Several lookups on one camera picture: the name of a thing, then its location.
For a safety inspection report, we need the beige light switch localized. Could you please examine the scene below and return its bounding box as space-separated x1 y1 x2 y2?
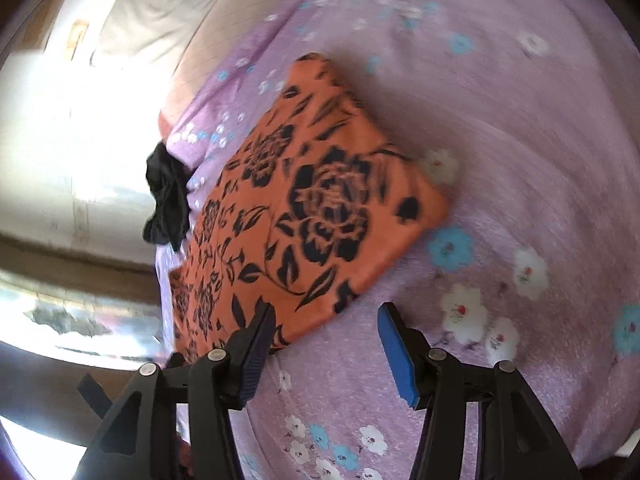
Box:
67 20 92 54

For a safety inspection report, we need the orange black floral blouse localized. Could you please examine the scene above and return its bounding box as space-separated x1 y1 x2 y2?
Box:
167 52 451 366

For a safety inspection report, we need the wooden stained glass door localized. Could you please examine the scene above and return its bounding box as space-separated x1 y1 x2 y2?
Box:
0 237 171 356

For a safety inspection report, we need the pink mattress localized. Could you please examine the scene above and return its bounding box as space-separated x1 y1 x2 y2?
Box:
157 0 281 136

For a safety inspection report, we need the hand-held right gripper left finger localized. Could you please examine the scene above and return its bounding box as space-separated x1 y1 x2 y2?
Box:
70 302 277 480

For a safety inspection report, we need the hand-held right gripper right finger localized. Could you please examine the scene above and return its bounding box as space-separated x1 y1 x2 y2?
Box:
377 301 583 480

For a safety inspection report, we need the black crumpled cloth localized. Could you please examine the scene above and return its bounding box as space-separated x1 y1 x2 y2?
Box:
142 142 193 253

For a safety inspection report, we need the purple floral bedsheet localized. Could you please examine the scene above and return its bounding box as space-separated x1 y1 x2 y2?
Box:
155 0 640 480

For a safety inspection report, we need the grey pillow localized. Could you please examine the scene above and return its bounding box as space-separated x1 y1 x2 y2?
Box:
90 0 236 68

